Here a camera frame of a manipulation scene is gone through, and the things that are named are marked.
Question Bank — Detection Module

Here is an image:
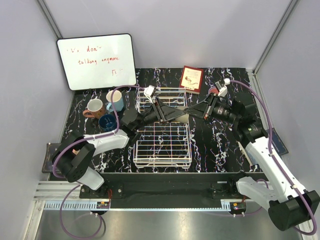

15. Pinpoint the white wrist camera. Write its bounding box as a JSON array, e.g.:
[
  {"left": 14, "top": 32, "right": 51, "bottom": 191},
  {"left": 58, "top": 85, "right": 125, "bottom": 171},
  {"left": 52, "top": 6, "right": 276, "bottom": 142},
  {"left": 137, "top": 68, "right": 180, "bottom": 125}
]
[
  {"left": 215, "top": 78, "right": 231, "bottom": 97},
  {"left": 143, "top": 85, "right": 157, "bottom": 104}
]

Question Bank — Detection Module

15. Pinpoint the dark blue ceramic mug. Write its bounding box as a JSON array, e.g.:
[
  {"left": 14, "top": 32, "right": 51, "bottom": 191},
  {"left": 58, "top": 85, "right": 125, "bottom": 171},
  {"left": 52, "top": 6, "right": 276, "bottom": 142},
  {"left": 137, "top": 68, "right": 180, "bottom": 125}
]
[{"left": 98, "top": 114, "right": 117, "bottom": 132}]

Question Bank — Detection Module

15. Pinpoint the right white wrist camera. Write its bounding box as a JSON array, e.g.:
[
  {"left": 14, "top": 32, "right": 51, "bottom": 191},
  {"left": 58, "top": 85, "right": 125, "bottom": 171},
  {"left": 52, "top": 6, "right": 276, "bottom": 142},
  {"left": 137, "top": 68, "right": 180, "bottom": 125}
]
[{"left": 215, "top": 78, "right": 231, "bottom": 97}]

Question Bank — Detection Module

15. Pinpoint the white slotted cable duct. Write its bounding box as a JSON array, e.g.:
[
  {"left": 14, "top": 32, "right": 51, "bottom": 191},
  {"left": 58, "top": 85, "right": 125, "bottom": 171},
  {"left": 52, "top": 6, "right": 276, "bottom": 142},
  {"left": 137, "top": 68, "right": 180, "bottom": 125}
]
[{"left": 44, "top": 199, "right": 247, "bottom": 212}]

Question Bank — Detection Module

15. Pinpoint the light blue ceramic mug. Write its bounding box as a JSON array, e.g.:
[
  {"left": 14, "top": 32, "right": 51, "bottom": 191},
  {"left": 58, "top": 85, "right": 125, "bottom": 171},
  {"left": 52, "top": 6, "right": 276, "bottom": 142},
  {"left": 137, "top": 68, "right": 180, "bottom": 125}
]
[{"left": 106, "top": 90, "right": 124, "bottom": 112}]

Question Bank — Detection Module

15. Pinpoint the dark blue book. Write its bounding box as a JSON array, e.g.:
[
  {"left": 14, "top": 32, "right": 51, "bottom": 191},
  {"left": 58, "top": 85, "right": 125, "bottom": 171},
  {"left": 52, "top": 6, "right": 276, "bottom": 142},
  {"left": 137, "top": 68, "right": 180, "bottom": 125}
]
[{"left": 272, "top": 127, "right": 289, "bottom": 156}]

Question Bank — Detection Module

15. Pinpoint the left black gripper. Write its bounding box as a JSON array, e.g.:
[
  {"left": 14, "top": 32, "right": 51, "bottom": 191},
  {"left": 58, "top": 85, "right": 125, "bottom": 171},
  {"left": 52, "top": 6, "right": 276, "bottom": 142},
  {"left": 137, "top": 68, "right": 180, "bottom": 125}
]
[{"left": 134, "top": 97, "right": 186, "bottom": 131}]

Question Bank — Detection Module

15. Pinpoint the white wire dish rack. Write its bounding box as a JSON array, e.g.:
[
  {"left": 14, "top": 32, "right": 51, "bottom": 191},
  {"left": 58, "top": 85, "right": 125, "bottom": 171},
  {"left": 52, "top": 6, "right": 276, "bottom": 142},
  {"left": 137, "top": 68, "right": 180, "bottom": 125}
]
[{"left": 133, "top": 87, "right": 192, "bottom": 169}]

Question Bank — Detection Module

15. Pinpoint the white dry-erase board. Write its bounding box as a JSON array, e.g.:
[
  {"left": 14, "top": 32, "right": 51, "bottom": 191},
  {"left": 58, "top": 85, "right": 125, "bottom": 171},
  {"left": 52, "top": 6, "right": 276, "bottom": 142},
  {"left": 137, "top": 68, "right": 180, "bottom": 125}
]
[{"left": 56, "top": 33, "right": 137, "bottom": 91}]

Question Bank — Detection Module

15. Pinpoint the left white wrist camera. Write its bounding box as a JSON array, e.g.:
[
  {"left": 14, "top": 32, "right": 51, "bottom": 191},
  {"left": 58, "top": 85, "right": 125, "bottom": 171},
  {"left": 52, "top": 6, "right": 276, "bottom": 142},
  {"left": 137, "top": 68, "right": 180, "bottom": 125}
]
[{"left": 143, "top": 85, "right": 157, "bottom": 104}]

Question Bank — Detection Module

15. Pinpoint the pink plastic cup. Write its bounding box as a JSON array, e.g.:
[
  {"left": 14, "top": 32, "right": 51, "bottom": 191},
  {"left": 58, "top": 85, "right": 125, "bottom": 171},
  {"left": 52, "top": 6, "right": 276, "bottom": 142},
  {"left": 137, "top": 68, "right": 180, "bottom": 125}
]
[{"left": 208, "top": 87, "right": 219, "bottom": 95}]

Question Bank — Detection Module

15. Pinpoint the beige ceramic mug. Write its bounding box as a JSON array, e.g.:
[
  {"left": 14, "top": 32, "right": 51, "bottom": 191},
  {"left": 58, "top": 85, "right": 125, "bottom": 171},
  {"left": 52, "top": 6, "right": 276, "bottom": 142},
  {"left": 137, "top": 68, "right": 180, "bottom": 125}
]
[{"left": 176, "top": 112, "right": 189, "bottom": 124}]

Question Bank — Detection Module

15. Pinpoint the salmon pink floral mug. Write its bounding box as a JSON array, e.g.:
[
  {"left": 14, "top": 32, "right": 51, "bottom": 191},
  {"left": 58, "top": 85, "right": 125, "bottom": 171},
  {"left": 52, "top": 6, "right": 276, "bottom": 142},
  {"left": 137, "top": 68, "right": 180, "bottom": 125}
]
[{"left": 82, "top": 99, "right": 106, "bottom": 119}]

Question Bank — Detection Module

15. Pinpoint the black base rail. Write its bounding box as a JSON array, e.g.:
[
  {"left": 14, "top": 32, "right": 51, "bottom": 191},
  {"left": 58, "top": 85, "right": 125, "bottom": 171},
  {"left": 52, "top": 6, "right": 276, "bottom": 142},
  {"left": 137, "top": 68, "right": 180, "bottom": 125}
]
[{"left": 49, "top": 172, "right": 276, "bottom": 210}]

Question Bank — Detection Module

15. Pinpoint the light blue paperback book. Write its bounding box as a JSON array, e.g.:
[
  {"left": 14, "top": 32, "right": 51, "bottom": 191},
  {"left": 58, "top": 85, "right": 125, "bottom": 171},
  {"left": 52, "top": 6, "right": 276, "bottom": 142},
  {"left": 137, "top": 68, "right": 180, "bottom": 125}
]
[{"left": 237, "top": 141, "right": 258, "bottom": 166}]

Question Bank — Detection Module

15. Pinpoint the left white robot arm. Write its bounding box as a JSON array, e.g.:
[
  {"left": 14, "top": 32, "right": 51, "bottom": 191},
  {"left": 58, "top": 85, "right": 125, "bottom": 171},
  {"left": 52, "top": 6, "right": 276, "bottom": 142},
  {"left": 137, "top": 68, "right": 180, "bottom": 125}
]
[{"left": 52, "top": 97, "right": 189, "bottom": 198}]

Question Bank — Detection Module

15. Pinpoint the dark Tale of Two Cities book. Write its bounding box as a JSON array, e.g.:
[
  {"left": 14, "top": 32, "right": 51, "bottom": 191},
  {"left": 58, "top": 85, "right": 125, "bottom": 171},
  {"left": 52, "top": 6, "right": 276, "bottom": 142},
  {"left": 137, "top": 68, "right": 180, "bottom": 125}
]
[{"left": 41, "top": 143, "right": 61, "bottom": 173}]

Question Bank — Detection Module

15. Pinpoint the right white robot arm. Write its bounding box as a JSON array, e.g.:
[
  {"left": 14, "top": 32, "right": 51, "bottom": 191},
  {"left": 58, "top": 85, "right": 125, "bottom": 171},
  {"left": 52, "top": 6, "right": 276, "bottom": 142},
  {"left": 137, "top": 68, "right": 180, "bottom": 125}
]
[{"left": 184, "top": 93, "right": 320, "bottom": 231}]

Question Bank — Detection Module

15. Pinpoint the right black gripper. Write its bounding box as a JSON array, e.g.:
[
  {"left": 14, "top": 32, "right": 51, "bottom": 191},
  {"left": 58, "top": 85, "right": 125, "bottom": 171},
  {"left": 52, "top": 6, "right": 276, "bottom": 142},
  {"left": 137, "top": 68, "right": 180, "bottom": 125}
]
[{"left": 184, "top": 92, "right": 240, "bottom": 125}]

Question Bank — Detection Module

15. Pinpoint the red and cream book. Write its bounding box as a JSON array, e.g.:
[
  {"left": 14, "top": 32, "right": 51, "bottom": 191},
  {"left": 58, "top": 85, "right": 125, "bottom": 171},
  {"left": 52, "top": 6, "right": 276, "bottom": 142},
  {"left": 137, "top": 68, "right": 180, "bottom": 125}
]
[{"left": 179, "top": 65, "right": 204, "bottom": 95}]

